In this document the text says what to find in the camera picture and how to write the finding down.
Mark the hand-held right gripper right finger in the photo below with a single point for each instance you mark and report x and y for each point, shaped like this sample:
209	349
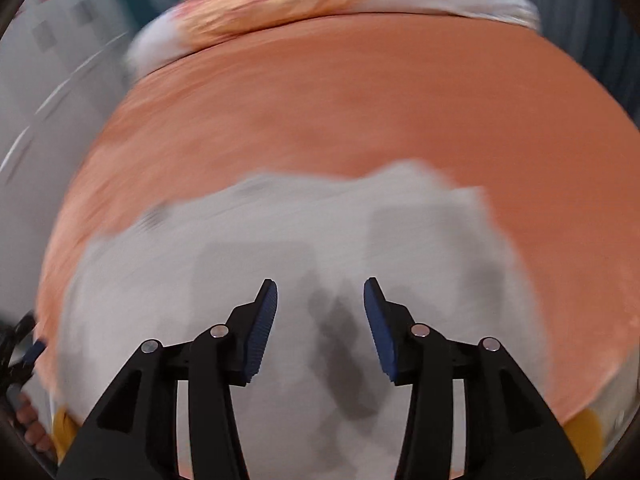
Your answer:
378	332

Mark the white wardrobe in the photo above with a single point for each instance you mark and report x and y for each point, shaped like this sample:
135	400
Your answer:
55	85

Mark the yellow garment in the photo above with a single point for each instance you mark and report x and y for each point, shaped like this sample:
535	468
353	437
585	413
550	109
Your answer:
585	440

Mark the person's left hand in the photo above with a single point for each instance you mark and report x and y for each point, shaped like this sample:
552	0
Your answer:
35	425

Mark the orange plush blanket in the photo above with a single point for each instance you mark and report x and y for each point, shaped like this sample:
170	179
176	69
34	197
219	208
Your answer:
350	110

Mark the orange floral satin pillow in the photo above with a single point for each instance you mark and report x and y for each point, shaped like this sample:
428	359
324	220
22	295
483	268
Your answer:
280	2

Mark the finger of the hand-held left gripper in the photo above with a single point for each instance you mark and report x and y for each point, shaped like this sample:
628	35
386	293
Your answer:
36	350

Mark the cream sweater with black hearts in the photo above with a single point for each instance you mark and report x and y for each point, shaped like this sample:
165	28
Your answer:
300	260

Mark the blue-grey curtain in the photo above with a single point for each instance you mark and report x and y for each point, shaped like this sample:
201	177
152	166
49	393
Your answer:
585	45

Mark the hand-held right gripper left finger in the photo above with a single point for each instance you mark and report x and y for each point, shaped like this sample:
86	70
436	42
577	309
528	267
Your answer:
262	332

